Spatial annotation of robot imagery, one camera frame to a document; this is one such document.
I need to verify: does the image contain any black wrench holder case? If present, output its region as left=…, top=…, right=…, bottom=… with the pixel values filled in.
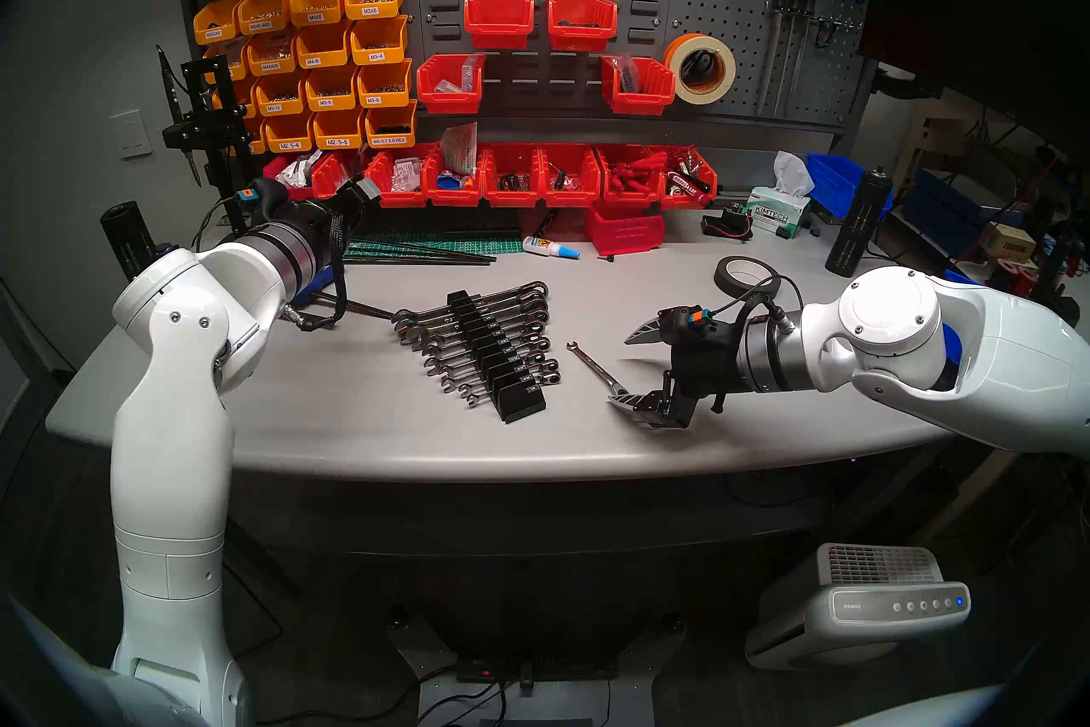
left=445, top=289, right=548, bottom=424

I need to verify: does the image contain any yellow bin labelled M2.5-5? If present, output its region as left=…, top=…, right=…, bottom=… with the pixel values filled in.
left=311, top=108, right=365, bottom=149

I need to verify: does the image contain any cream masking tape roll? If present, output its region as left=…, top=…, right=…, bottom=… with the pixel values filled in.
left=664, top=33, right=737, bottom=107

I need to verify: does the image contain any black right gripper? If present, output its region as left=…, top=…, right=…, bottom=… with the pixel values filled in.
left=607, top=305, right=746, bottom=430

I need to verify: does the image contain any largest chrome ratchet wrench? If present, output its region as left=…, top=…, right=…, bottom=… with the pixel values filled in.
left=392, top=280, right=550, bottom=326

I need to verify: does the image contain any large chrome ratchet wrench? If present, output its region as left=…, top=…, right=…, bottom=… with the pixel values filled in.
left=400, top=301, right=548, bottom=343
left=396, top=291, right=550, bottom=334

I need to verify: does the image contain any black power strip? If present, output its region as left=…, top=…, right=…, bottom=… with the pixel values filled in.
left=456, top=653, right=618, bottom=684

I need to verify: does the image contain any dark blue crate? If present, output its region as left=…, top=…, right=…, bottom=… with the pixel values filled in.
left=903, top=167, right=1023, bottom=253

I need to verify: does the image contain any yellow bin labelled M2.5-6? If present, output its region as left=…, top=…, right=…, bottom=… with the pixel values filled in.
left=262, top=112, right=316, bottom=154

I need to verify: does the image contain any bagged user manual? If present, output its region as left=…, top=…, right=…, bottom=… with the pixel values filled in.
left=441, top=122, right=479, bottom=177

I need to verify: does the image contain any yellow bin labelled M4X4X6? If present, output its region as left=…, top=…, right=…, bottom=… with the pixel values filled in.
left=247, top=31, right=301, bottom=77

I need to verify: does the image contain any black steel clamp bar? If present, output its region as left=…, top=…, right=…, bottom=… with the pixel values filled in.
left=317, top=291, right=397, bottom=322

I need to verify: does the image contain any yellow bin labelled M3-8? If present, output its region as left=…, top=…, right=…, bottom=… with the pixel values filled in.
left=304, top=65, right=362, bottom=113

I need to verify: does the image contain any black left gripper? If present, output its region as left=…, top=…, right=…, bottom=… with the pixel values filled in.
left=319, top=176, right=386, bottom=253

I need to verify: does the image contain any white air purifier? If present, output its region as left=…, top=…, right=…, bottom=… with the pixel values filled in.
left=745, top=542, right=972, bottom=671

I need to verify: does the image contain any small chrome ratchet wrench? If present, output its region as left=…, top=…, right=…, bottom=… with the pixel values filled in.
left=458, top=372, right=563, bottom=407
left=450, top=364, right=561, bottom=397
left=433, top=357, right=559, bottom=389

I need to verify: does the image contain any red wall-hung parts bin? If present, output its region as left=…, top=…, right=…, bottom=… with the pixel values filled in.
left=546, top=0, right=619, bottom=52
left=601, top=55, right=676, bottom=115
left=464, top=0, right=536, bottom=51
left=416, top=53, right=486, bottom=115

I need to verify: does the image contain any green cutting mat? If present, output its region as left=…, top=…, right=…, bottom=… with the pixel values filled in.
left=345, top=234, right=526, bottom=259

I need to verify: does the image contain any yellow bin labelled M4-6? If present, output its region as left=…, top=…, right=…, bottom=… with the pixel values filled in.
left=294, top=23, right=354, bottom=70

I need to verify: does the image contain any black soldering pen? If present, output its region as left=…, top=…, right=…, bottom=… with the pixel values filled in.
left=156, top=44, right=205, bottom=190

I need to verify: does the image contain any yellow bin labelled M3-4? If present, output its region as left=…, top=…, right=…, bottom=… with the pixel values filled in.
left=349, top=16, right=411, bottom=66

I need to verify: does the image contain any medium chrome ratchet wrench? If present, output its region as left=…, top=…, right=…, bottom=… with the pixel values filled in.
left=424, top=346, right=548, bottom=379
left=419, top=333, right=550, bottom=370
left=413, top=321, right=548, bottom=360

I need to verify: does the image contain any red stacking parts bin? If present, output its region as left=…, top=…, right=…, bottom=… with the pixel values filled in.
left=481, top=142, right=546, bottom=208
left=538, top=142, right=602, bottom=208
left=366, top=146, right=431, bottom=208
left=424, top=144, right=486, bottom=208
left=596, top=142, right=663, bottom=207
left=262, top=153, right=320, bottom=202
left=311, top=150, right=376, bottom=200
left=660, top=144, right=719, bottom=211
left=586, top=201, right=667, bottom=256

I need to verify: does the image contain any Kimtech tissue box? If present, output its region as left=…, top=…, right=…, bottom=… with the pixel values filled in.
left=743, top=186, right=812, bottom=238

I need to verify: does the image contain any small cardboard box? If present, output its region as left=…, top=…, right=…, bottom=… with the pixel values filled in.
left=979, top=221, right=1038, bottom=262

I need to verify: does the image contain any yellow bin labelled M3-6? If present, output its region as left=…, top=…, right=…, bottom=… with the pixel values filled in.
left=356, top=58, right=414, bottom=109

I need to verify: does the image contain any black soldering tool stand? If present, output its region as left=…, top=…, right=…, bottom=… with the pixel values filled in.
left=162, top=55, right=261, bottom=234

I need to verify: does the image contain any red wire spool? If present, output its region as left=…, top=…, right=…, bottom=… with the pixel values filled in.
left=988, top=257, right=1044, bottom=292

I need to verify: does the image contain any white plastic bag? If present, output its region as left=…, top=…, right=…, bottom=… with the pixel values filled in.
left=277, top=150, right=323, bottom=190

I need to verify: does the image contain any yellow bin labelled M3-12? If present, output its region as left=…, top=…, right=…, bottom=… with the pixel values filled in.
left=254, top=74, right=309, bottom=117

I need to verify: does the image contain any black battery holder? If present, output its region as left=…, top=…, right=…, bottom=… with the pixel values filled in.
left=701, top=210, right=755, bottom=241

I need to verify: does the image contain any yellow bin labelled HEX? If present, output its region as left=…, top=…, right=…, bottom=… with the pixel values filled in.
left=366, top=101, right=418, bottom=149

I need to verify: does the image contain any black tape roll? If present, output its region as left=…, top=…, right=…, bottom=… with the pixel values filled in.
left=714, top=255, right=783, bottom=302

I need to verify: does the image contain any white wall switch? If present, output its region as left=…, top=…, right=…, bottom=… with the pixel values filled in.
left=111, top=108, right=154, bottom=160

